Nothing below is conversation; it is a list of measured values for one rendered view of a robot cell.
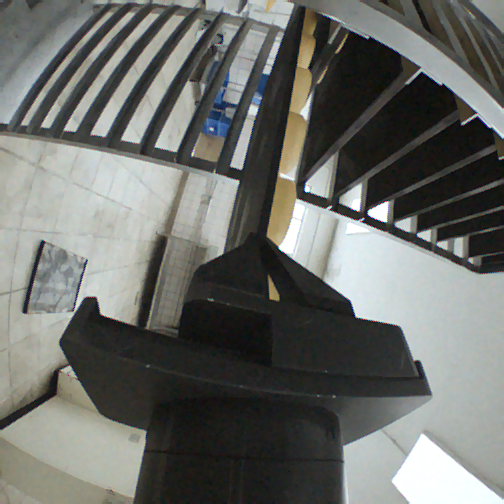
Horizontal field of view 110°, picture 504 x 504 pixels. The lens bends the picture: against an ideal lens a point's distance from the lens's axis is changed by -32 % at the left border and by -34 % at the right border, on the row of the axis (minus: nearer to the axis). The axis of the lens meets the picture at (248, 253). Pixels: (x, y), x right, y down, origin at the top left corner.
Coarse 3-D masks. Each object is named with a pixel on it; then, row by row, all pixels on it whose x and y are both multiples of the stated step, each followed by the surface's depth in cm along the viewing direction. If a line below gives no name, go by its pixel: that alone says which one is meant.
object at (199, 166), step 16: (0, 128) 47; (48, 128) 50; (64, 144) 53; (80, 144) 52; (96, 144) 52; (128, 144) 53; (144, 160) 56; (160, 160) 54; (192, 160) 55; (208, 160) 56; (208, 176) 58; (320, 208) 59; (352, 208) 61; (368, 224) 61; (384, 224) 62; (400, 240) 63; (432, 256) 67
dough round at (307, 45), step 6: (306, 36) 18; (312, 36) 19; (306, 42) 18; (312, 42) 18; (300, 48) 18; (306, 48) 18; (312, 48) 19; (300, 54) 19; (306, 54) 19; (312, 54) 19; (300, 60) 19; (306, 60) 19; (300, 66) 20; (306, 66) 20
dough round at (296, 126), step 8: (288, 120) 16; (296, 120) 17; (304, 120) 17; (288, 128) 16; (296, 128) 16; (304, 128) 17; (288, 136) 16; (296, 136) 16; (304, 136) 17; (288, 144) 17; (296, 144) 17; (288, 152) 17; (296, 152) 17; (288, 160) 17; (296, 160) 18; (280, 168) 18; (288, 168) 18
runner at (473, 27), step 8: (456, 8) 32; (464, 8) 30; (464, 16) 30; (472, 24) 28; (472, 32) 29; (480, 32) 28; (480, 40) 28; (480, 48) 28; (488, 48) 26; (488, 56) 27; (496, 64) 25; (496, 72) 26; (496, 80) 26
